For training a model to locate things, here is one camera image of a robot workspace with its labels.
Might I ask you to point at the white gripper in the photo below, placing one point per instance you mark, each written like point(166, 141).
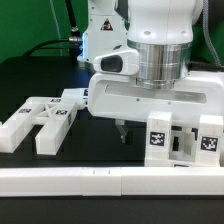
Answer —
point(118, 97)

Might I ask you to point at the white chair back frame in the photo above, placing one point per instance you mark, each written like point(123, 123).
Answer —
point(54, 115)

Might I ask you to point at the white chair seat part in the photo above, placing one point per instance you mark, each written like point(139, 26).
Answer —
point(182, 151)

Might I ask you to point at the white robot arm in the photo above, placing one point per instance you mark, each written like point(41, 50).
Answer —
point(140, 50)

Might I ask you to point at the white marker base plate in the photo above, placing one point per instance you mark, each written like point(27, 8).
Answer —
point(79, 95)

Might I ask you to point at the white front rail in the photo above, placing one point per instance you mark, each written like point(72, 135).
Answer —
point(115, 181)

